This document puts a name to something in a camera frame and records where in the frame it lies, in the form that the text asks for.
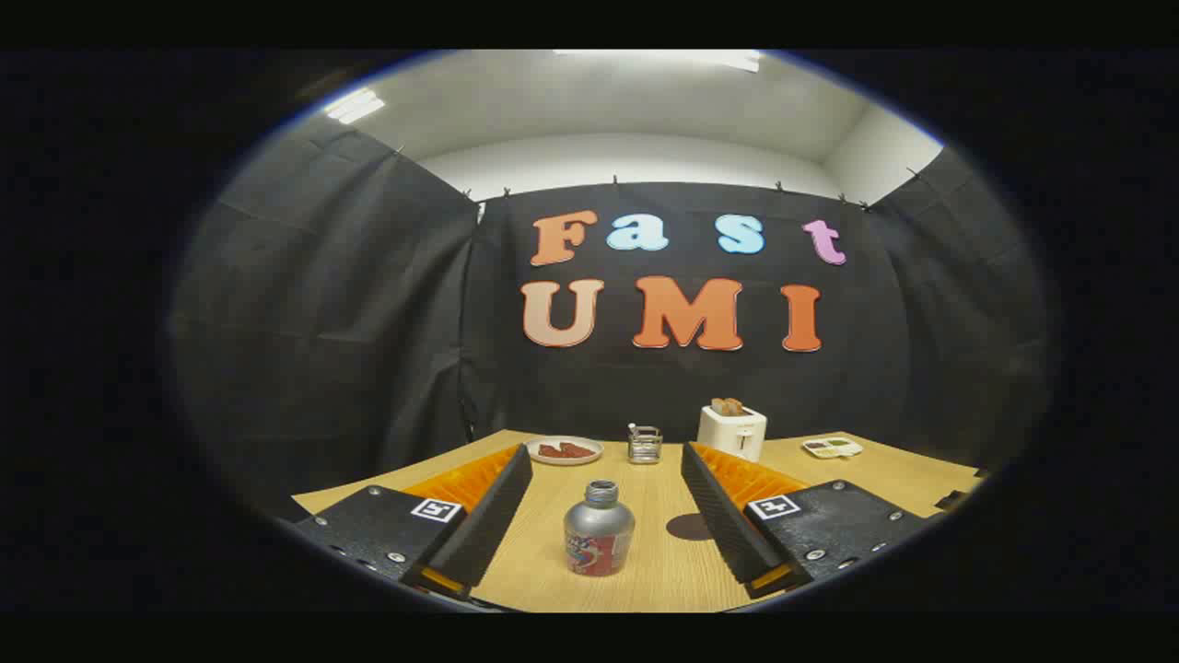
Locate small ceiling light panel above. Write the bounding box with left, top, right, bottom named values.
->
left=322, top=87, right=386, bottom=125

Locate wooden table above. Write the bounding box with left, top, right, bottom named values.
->
left=291, top=428, right=986, bottom=613

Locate silver juice bottle pink label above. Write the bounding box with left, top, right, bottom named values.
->
left=564, top=480, right=636, bottom=578

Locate white toaster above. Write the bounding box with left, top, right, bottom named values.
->
left=696, top=403, right=768, bottom=463

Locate white plate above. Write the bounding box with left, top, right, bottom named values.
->
left=525, top=436, right=605, bottom=466

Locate long ceiling light panel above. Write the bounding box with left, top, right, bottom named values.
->
left=553, top=50, right=764, bottom=73

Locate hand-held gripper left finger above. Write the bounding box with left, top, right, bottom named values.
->
left=293, top=444, right=535, bottom=604

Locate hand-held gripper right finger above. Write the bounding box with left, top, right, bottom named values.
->
left=680, top=441, right=927, bottom=599

